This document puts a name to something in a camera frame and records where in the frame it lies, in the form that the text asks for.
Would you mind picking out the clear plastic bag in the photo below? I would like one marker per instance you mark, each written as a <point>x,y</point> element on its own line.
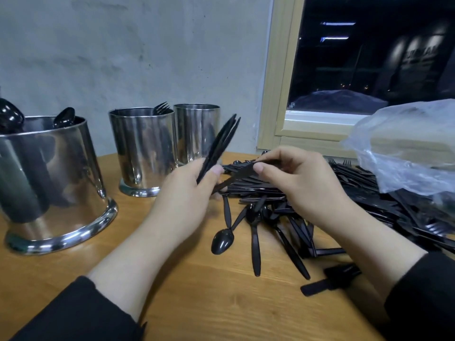
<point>412,145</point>

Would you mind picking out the person's right forearm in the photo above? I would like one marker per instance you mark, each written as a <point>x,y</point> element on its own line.
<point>398,273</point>

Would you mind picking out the person's left forearm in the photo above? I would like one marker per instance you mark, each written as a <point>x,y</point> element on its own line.
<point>92,298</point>

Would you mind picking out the dark parked car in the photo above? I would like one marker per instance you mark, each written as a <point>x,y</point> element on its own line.
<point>341,101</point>

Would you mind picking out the person's left hand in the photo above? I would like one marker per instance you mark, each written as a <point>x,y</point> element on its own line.
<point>181,202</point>

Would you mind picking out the person's right hand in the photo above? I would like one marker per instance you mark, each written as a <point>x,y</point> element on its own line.
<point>306,184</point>

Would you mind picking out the pile of black plastic cutlery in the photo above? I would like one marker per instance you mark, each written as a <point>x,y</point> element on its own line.
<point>384,209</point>

